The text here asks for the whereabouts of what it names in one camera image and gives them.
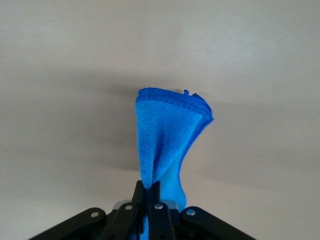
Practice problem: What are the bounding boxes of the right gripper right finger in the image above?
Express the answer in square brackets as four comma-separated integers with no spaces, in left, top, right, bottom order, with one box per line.
[148,180,176,240]

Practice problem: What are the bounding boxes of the blue microfibre towel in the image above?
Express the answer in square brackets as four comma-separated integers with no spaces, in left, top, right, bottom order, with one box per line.
[134,86,215,240]

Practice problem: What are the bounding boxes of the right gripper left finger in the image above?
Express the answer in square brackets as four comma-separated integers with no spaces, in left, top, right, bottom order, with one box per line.
[99,180,147,240]

